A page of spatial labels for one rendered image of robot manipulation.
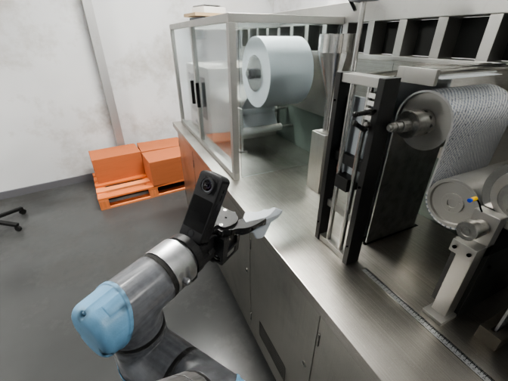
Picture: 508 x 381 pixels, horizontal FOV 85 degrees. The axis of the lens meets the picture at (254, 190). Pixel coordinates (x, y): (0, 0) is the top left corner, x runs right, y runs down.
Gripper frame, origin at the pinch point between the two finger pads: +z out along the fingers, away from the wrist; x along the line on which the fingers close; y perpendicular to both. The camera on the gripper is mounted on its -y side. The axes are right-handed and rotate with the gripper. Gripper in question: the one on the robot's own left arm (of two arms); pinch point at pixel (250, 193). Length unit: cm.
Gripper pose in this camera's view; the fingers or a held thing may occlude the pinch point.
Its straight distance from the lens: 57.4
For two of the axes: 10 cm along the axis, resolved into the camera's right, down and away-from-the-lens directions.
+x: 8.5, 3.7, -3.9
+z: 5.2, -4.1, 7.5
